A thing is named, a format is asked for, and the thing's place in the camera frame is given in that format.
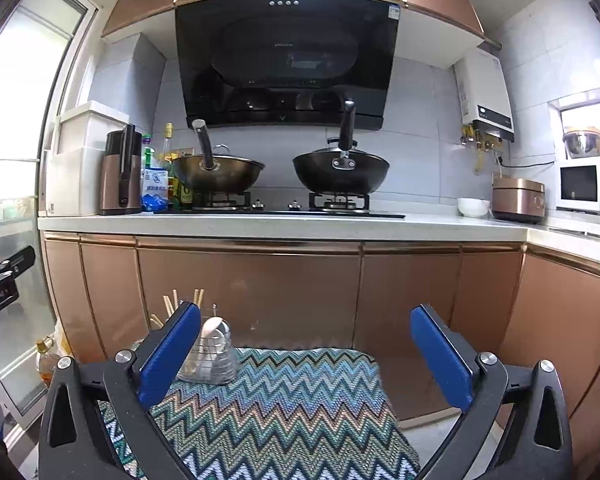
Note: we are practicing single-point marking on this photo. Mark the black gas stove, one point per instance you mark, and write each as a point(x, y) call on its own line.
point(317, 204)

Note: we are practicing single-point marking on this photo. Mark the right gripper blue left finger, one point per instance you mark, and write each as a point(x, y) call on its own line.
point(162, 353)

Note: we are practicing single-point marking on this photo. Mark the black range hood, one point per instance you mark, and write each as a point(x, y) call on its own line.
point(286, 62)

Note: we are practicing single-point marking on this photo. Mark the amber cooking oil bottle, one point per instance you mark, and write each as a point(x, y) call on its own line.
point(46, 359)

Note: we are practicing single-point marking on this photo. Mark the white bowl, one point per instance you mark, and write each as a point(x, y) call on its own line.
point(473, 208)

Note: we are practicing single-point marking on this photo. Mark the green cap bottle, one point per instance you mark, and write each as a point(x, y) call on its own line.
point(148, 150)

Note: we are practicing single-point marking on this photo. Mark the black wok with lid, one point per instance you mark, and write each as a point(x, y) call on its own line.
point(343, 169)

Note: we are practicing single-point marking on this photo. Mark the clear bottle yellow cap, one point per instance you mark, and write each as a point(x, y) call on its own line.
point(167, 154)

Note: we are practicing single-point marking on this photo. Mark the steel bowl on microwave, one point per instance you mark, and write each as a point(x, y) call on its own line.
point(581, 143)

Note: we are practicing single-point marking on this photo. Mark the bronze wok with handle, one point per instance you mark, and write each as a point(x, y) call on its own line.
point(210, 173)

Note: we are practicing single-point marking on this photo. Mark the copper knife block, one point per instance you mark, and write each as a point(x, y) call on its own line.
point(120, 177)

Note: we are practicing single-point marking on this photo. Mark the dark sauce bottle yellow label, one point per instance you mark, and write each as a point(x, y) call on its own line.
point(186, 198)

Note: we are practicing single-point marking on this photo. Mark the white microwave oven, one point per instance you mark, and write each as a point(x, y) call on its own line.
point(579, 186)

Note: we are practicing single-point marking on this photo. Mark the copper rice cooker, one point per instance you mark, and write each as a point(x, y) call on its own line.
point(516, 199)

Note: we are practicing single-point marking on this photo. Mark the cream white ceramic spoon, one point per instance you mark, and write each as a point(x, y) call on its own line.
point(212, 336)

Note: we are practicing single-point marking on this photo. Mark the wire utensil holder clear cup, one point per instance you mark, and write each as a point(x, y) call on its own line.
point(206, 367)

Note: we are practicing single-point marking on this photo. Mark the blue white salt bag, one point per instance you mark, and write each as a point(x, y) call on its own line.
point(155, 190)

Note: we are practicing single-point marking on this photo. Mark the white water heater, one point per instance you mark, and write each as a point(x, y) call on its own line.
point(484, 99)

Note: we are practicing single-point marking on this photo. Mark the zigzag knitted mat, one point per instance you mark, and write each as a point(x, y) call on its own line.
point(306, 414)

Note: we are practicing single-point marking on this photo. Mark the copper lower cabinets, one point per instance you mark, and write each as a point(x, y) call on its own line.
point(525, 301)

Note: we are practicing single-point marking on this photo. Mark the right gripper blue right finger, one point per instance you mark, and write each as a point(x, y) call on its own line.
point(443, 351)

